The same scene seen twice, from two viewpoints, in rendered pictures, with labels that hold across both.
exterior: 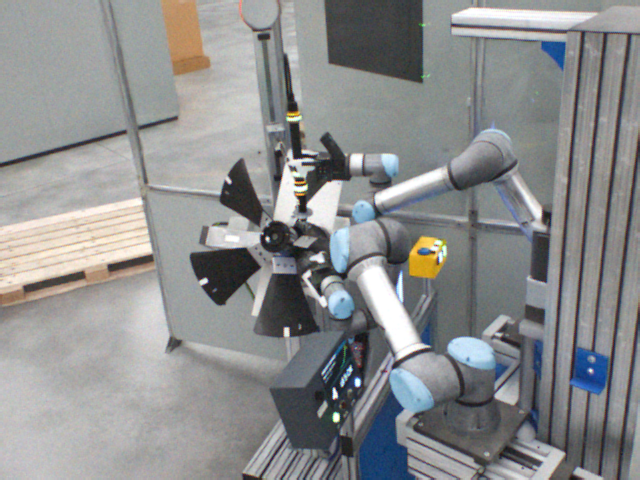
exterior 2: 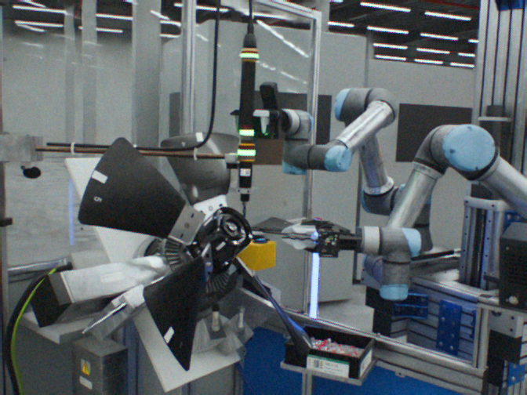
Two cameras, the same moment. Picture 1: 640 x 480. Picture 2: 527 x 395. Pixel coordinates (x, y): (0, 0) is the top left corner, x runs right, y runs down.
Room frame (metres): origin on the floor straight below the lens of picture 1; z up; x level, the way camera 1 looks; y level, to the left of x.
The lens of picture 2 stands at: (1.96, 1.48, 1.47)
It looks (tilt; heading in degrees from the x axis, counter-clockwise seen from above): 7 degrees down; 284
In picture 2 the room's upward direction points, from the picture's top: 2 degrees clockwise
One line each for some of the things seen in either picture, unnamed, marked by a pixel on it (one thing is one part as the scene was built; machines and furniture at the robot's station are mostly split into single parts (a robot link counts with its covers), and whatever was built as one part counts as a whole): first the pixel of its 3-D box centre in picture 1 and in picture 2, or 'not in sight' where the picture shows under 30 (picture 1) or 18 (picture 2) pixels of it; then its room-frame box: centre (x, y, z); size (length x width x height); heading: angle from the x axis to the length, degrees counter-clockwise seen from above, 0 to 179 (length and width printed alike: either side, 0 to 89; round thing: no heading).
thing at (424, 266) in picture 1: (427, 258); (249, 254); (2.47, -0.39, 1.02); 0.16 x 0.10 x 0.11; 154
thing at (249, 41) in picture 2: (297, 159); (247, 114); (2.36, 0.06, 1.50); 0.04 x 0.04 x 0.46
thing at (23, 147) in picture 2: (276, 135); (19, 147); (2.98, 0.16, 1.39); 0.10 x 0.07 x 0.09; 9
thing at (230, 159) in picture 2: (301, 200); (241, 173); (2.37, 0.06, 1.35); 0.09 x 0.07 x 0.10; 9
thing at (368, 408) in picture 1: (395, 360); (341, 338); (2.12, -0.22, 0.82); 0.90 x 0.04 x 0.08; 154
